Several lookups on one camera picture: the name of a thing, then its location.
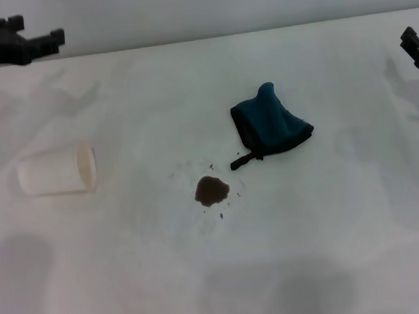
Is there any white paper cup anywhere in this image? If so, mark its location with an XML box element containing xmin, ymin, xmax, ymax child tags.
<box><xmin>14</xmin><ymin>138</ymin><xmax>99</xmax><ymax>199</ymax></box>

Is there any blue rag with black trim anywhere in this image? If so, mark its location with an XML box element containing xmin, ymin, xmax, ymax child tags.
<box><xmin>222</xmin><ymin>78</ymin><xmax>319</xmax><ymax>172</ymax></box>

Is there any dark brown water stain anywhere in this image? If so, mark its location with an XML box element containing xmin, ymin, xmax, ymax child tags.
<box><xmin>192</xmin><ymin>173</ymin><xmax>233</xmax><ymax>208</ymax></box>

